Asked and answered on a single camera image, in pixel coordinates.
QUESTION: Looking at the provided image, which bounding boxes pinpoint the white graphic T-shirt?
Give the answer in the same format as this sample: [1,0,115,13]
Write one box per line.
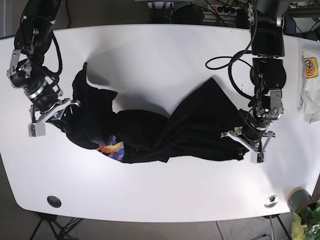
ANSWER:
[297,42,320,124]

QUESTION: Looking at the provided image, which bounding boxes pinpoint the silver table grommet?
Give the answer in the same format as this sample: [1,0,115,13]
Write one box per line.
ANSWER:
[264,195,279,209]

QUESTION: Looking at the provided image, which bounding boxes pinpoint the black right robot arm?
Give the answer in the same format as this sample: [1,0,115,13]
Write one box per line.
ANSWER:
[6,0,80,137]

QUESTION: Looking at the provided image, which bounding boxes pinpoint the black T-shirt with emoji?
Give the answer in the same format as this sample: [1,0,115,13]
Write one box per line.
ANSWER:
[66,68,248,164]

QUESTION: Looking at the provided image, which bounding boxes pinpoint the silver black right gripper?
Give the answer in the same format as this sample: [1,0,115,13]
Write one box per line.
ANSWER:
[7,68,81,137]

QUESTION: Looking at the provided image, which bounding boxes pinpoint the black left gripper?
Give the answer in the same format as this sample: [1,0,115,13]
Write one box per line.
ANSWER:
[220,95,284,164]

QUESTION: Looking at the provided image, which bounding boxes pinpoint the black table grommet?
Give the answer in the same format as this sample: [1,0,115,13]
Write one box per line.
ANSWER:
[47,195,62,208]

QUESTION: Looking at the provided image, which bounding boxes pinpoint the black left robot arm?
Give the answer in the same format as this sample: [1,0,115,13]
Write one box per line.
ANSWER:
[210,0,290,163]

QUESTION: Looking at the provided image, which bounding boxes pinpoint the black tripod stand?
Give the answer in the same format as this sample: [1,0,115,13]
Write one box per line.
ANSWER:
[29,212,84,240]

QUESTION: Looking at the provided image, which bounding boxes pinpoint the potted green plant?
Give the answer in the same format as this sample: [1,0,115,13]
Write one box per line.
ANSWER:
[286,187,320,240]

